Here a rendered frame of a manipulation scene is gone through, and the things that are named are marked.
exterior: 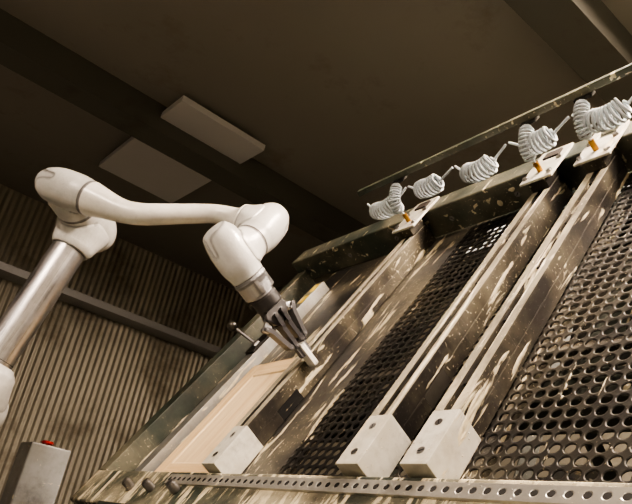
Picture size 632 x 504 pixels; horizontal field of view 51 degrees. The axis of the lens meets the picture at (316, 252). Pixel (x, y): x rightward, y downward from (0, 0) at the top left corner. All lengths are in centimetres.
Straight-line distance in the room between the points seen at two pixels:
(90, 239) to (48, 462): 65
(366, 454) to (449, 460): 17
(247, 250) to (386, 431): 63
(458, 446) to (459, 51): 255
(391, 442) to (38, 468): 118
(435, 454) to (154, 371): 524
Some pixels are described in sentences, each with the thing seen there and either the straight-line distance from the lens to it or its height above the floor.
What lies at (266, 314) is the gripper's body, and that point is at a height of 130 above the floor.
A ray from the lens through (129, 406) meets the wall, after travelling 613.
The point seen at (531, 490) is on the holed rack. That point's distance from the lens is 98.
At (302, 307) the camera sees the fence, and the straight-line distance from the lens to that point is 241.
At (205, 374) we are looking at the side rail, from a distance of 244.
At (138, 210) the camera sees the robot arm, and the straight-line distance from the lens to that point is 186.
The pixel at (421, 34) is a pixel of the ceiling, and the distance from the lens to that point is 339.
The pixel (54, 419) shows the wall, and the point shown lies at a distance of 589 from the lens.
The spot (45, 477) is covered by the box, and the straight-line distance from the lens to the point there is 216.
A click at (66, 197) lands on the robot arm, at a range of 195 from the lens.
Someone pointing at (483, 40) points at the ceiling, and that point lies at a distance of 340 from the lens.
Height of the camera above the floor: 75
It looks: 25 degrees up
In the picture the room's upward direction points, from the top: 11 degrees clockwise
